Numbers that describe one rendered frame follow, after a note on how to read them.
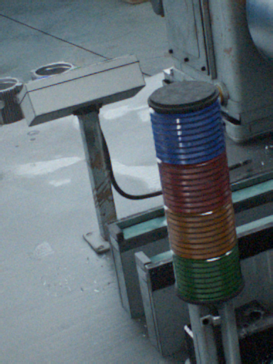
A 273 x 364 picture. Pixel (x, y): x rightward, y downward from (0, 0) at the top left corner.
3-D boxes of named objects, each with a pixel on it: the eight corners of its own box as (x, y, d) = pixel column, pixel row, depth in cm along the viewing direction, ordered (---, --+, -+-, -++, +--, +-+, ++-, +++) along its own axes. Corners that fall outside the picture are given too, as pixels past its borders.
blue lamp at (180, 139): (206, 130, 82) (200, 82, 80) (239, 151, 77) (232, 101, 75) (144, 149, 81) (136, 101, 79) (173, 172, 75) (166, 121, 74)
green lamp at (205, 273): (223, 261, 88) (218, 220, 86) (254, 289, 83) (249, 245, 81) (166, 281, 86) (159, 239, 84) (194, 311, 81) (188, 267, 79)
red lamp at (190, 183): (212, 175, 84) (206, 130, 82) (244, 200, 79) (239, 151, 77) (152, 195, 82) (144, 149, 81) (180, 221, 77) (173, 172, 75)
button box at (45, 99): (135, 97, 140) (124, 64, 141) (147, 85, 134) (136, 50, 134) (27, 128, 136) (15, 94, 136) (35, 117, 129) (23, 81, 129)
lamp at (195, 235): (218, 220, 86) (212, 175, 84) (249, 245, 81) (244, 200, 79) (159, 239, 84) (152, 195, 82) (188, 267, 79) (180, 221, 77)
